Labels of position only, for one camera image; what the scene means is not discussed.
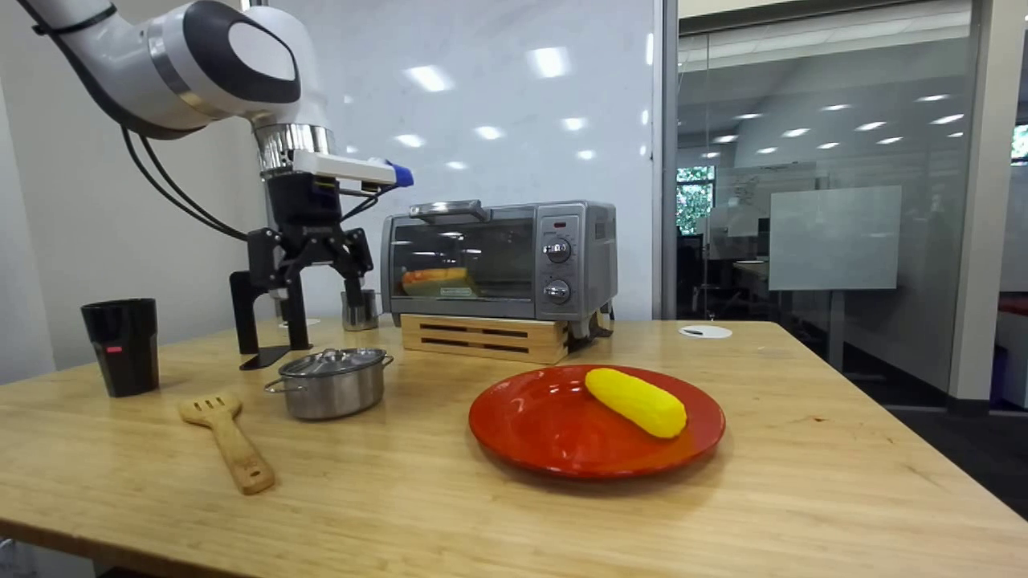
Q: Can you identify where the wooden slotted spatula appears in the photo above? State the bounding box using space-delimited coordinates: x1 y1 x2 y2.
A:
179 393 276 494

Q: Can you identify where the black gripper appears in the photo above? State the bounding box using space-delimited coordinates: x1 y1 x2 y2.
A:
248 172 374 320

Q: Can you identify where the black plastic cup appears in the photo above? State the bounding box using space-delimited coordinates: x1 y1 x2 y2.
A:
82 299 158 397

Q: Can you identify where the white table grommet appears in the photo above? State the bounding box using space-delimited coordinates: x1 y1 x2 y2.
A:
679 324 733 341

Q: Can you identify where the wooden slatted stand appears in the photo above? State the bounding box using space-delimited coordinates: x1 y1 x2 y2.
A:
402 313 572 364

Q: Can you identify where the yellow toy corn cob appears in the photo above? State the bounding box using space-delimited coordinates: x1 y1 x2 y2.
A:
585 368 687 438

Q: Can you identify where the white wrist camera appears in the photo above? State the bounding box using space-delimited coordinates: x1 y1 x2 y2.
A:
289 152 413 195

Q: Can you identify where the steel pot lid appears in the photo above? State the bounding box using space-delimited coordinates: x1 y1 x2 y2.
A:
280 347 392 378

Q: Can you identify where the whiteboard on glass wall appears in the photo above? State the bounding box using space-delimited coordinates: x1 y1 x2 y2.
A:
769 186 903 292

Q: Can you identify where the red oval plate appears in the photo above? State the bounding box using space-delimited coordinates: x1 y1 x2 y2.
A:
468 364 727 479

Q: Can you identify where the grey toaster oven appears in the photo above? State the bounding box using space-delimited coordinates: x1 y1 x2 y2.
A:
381 200 618 324

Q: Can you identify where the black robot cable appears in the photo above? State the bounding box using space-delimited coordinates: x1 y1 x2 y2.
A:
118 125 270 244

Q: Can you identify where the small steel pot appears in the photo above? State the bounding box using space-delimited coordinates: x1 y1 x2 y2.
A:
270 364 389 421

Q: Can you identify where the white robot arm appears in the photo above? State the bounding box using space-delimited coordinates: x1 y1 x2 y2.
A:
15 0 411 320

